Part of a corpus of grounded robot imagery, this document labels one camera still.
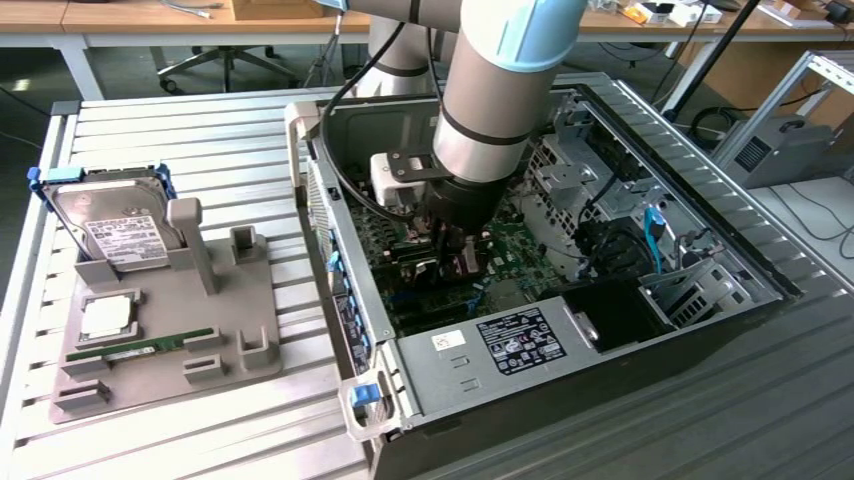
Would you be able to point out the grey metal box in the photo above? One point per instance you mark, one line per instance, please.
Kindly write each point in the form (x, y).
(794, 150)

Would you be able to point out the grey chipset heatsink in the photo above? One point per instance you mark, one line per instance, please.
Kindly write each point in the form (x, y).
(510, 295)

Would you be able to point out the silver CPU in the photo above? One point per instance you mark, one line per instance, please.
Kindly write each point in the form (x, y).
(106, 315)

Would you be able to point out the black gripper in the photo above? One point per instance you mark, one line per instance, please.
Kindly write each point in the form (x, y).
(461, 205)

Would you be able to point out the black slanted pole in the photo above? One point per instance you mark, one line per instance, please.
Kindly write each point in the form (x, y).
(721, 50)

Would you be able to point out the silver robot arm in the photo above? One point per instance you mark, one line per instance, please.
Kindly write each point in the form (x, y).
(494, 100)

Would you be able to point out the grey power supply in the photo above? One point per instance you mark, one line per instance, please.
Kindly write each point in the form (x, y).
(467, 370)

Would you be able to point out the green RAM stick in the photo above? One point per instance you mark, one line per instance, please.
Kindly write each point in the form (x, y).
(167, 344)

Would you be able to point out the white side table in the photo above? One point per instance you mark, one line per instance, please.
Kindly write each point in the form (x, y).
(828, 260)

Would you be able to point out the brown cardboard box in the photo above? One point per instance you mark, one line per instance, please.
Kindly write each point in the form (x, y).
(281, 9)

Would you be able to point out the blue card retainer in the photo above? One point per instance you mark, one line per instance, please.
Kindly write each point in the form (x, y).
(347, 300)

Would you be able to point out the black expansion slot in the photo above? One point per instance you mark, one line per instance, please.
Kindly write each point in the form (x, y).
(441, 322)
(434, 310)

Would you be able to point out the blue case latch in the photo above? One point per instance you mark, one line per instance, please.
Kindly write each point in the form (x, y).
(363, 394)

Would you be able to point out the black RAM slot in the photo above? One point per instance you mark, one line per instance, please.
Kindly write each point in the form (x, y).
(401, 248)

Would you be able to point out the blue disk caddy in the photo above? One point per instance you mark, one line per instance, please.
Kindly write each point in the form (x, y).
(60, 175)

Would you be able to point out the silver perforated disk bay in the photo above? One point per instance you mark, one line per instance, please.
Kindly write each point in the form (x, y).
(694, 295)

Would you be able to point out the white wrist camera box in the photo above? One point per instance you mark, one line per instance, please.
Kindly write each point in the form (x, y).
(394, 180)

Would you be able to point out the silver hard disk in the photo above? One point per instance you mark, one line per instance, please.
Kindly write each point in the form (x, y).
(121, 235)

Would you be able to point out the green motherboard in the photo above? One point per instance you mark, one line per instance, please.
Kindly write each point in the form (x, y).
(527, 240)

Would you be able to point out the grey parts rack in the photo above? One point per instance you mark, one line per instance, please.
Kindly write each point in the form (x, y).
(167, 310)

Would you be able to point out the green graphics card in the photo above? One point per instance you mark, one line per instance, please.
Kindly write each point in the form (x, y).
(427, 275)

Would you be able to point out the wooden desk with clutter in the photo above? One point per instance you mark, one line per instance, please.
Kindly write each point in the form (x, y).
(668, 31)

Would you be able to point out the yellow small box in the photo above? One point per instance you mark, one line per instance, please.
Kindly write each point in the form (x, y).
(650, 14)

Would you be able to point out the aluminium profile frame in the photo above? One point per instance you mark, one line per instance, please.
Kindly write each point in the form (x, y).
(788, 85)

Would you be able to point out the black open PC case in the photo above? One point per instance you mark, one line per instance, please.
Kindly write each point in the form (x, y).
(601, 425)

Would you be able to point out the wooden desk with white legs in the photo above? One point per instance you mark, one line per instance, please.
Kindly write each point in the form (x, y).
(134, 25)

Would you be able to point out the office chair base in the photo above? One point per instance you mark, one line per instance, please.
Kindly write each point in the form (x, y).
(227, 60)

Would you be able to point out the silver disk bay cage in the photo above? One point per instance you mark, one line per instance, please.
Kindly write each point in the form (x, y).
(568, 175)

